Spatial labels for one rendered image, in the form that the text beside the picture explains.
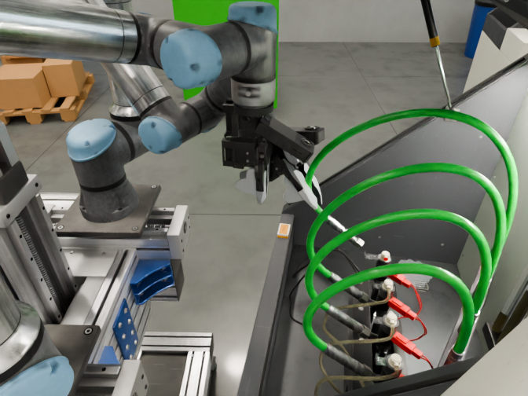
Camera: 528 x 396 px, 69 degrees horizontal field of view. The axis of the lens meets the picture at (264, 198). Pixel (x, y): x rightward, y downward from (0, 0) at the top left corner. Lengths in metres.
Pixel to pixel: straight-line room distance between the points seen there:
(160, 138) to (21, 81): 3.87
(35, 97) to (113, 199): 3.59
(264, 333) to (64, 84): 4.18
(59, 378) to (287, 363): 0.56
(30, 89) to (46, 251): 3.67
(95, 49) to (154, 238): 0.61
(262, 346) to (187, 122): 0.49
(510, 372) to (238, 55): 0.49
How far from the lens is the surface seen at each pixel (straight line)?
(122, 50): 0.62
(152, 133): 0.77
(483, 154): 1.11
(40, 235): 0.97
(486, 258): 0.65
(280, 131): 0.69
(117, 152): 1.03
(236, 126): 0.70
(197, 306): 2.18
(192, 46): 0.54
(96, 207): 1.07
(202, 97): 0.86
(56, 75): 4.76
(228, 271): 2.33
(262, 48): 0.62
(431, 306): 1.17
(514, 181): 0.78
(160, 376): 1.73
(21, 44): 0.56
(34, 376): 0.55
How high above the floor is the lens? 1.67
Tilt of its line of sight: 35 degrees down
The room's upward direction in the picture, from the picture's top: straight up
